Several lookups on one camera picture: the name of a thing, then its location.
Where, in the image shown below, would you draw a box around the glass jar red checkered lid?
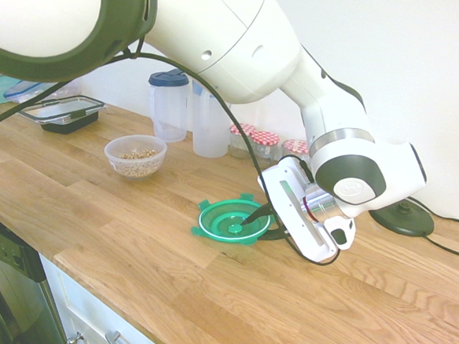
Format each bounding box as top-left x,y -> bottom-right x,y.
226,123 -> 258,160
280,138 -> 312,165
250,130 -> 283,172

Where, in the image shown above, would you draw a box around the translucent plastic pitcher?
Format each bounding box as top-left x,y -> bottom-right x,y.
185,78 -> 235,159

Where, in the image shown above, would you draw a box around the clear pitcher with navy lid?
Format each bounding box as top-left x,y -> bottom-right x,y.
144,67 -> 193,145

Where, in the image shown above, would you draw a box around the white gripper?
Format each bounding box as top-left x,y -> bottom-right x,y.
238,152 -> 344,266

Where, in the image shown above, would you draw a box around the black kettle base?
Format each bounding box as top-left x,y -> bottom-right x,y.
368,193 -> 437,239

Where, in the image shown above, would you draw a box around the green round plastic lid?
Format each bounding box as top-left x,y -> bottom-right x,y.
190,188 -> 280,247

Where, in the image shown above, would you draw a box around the clear container with blue rim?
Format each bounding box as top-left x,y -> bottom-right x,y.
2,79 -> 60,108

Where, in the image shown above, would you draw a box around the metal drawer handle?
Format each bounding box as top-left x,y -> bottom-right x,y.
104,329 -> 137,344

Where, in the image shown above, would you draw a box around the translucent plastic food bowl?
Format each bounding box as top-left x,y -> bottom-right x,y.
101,132 -> 169,183

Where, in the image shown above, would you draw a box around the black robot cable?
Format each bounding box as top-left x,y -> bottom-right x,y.
0,25 -> 357,268

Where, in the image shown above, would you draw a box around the stainless steel dishwasher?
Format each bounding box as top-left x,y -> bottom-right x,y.
0,204 -> 79,344

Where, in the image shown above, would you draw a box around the white kitchen cabinet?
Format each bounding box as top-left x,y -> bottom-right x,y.
31,252 -> 182,344

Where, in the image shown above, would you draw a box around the cereal rings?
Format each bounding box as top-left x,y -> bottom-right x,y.
116,145 -> 163,180

